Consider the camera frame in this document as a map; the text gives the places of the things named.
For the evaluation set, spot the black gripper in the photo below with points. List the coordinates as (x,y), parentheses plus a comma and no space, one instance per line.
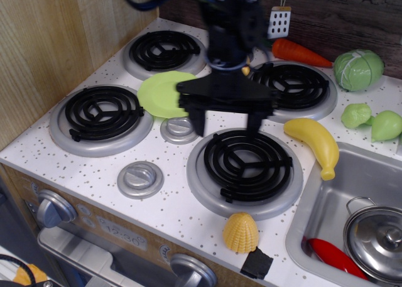
(226,92)

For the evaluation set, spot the green toy cabbage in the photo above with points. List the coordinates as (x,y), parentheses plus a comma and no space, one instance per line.
(358,69)

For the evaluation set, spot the oven dial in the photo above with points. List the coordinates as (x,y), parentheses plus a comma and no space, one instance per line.
(191,272)
(54,209)

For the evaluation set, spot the silver knob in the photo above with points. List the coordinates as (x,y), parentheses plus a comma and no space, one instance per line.
(178,130)
(140,180)

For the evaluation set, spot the orange toy carrot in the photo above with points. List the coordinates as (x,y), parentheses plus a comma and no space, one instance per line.
(291,51)

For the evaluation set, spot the light green plastic plate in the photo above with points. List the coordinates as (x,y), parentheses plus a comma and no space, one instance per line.
(158,94)

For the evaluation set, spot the yellow toy banana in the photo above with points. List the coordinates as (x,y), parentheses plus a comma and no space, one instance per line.
(319,140)

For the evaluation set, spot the right oven dial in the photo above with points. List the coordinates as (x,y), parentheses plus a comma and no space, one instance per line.
(191,272)

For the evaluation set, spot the front right stove burner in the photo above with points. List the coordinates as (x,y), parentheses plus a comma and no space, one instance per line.
(230,172)

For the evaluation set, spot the back left stove burner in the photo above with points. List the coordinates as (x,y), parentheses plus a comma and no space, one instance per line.
(163,51)

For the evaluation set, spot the small green toy vegetable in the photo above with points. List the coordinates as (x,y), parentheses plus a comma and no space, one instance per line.
(355,115)

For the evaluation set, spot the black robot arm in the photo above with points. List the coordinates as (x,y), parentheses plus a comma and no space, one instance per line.
(235,28)

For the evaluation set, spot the left oven dial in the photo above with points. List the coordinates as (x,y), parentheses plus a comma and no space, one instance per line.
(54,209)

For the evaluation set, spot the silver oven door handle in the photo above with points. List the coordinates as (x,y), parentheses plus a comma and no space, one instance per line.
(106,263)

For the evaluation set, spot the black tape patch front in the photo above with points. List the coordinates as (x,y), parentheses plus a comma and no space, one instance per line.
(257,264)

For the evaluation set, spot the steel pot with lid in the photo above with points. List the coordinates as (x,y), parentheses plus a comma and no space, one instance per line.
(372,239)

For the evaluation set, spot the yellow toy corn piece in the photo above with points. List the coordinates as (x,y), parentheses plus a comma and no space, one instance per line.
(240,233)

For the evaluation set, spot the back right stove burner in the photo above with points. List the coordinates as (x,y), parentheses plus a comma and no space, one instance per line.
(302,90)

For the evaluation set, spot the yellow object on floor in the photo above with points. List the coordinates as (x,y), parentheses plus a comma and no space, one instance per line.
(22,277)

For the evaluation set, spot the red toy item in sink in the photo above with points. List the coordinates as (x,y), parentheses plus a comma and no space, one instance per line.
(333,256)

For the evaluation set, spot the hanging toy spatula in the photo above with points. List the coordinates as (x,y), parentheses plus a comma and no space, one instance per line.
(279,21)

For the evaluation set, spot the silver knob front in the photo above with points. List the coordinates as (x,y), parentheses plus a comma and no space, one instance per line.
(140,180)

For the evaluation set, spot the silver toy sink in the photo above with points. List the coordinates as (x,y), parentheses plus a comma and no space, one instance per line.
(361,176)

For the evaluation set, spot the green toy pear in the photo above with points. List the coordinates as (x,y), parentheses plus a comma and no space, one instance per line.
(385,126)

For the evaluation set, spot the silver knob middle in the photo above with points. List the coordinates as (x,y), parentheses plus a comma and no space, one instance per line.
(178,130)

